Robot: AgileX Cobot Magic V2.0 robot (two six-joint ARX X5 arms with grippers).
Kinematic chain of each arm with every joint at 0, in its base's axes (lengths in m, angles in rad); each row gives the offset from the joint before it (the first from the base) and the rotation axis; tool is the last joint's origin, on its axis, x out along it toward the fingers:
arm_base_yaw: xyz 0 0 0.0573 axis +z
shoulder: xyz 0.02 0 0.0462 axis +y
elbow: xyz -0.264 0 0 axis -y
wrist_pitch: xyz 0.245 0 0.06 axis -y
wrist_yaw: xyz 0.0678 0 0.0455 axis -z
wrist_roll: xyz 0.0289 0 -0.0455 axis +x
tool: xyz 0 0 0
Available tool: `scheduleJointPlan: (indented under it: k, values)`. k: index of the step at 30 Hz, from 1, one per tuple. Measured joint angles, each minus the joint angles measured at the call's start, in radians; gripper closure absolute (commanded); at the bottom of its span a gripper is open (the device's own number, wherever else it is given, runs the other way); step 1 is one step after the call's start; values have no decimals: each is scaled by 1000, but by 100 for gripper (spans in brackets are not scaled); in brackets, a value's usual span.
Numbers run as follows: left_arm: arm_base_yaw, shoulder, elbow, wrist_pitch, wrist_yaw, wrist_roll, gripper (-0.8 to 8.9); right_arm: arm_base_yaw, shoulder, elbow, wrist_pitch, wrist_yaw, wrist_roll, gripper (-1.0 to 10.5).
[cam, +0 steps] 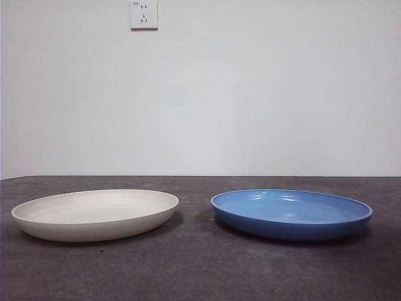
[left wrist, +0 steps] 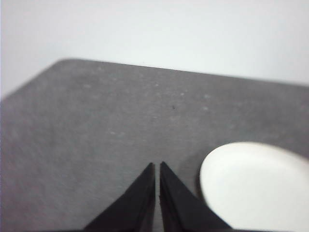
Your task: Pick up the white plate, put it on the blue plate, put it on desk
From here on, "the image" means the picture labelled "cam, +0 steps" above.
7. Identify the blue round plate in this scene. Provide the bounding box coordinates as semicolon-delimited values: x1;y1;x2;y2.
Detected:
209;188;374;241

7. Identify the white wall socket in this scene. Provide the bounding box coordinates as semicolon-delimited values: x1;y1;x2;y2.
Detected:
130;0;159;31

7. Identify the white round plate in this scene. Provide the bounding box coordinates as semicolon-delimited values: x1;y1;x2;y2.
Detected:
11;188;180;243

